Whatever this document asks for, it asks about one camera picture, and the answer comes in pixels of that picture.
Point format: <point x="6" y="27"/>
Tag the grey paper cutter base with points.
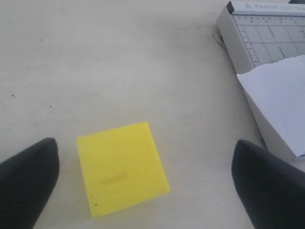
<point x="258" y="33"/>

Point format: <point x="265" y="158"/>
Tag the yellow foam cube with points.
<point x="121" y="167"/>

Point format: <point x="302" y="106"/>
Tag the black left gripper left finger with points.
<point x="27" y="180"/>

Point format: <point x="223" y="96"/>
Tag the white paper sheet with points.
<point x="278" y="91"/>

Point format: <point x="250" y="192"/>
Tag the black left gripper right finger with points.
<point x="271" y="190"/>

